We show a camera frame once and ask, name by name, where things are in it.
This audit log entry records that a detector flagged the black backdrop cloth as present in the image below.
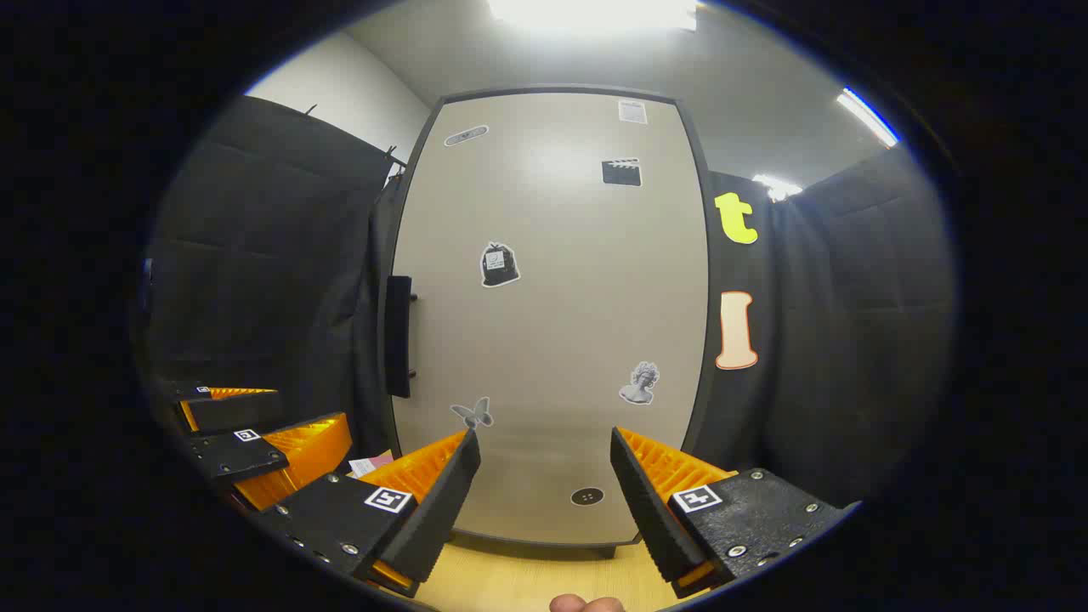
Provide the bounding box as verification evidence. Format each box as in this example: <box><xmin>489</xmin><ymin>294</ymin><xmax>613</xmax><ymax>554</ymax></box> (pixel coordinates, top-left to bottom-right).
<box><xmin>140</xmin><ymin>95</ymin><xmax>957</xmax><ymax>511</ymax></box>

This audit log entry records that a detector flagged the ceiling light panel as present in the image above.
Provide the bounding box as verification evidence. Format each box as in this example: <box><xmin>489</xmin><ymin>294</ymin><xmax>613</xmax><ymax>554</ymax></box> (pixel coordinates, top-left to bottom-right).
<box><xmin>837</xmin><ymin>88</ymin><xmax>900</xmax><ymax>147</ymax></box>
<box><xmin>752</xmin><ymin>174</ymin><xmax>804</xmax><ymax>203</ymax></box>
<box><xmin>489</xmin><ymin>0</ymin><xmax>698</xmax><ymax>33</ymax></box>

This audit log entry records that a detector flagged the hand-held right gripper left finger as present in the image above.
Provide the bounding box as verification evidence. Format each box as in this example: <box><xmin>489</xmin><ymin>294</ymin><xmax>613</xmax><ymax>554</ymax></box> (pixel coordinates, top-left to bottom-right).
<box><xmin>252</xmin><ymin>428</ymin><xmax>482</xmax><ymax>598</ymax></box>

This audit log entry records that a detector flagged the black cabinet door handle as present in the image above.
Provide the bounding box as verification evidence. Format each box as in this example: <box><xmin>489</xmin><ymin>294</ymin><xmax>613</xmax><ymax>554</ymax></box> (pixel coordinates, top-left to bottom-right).
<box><xmin>385</xmin><ymin>275</ymin><xmax>419</xmax><ymax>399</ymax></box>

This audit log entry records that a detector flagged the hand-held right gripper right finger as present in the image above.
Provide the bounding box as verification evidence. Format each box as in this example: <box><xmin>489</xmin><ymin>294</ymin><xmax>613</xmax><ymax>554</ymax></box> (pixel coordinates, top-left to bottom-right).
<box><xmin>609</xmin><ymin>425</ymin><xmax>859</xmax><ymax>598</ymax></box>

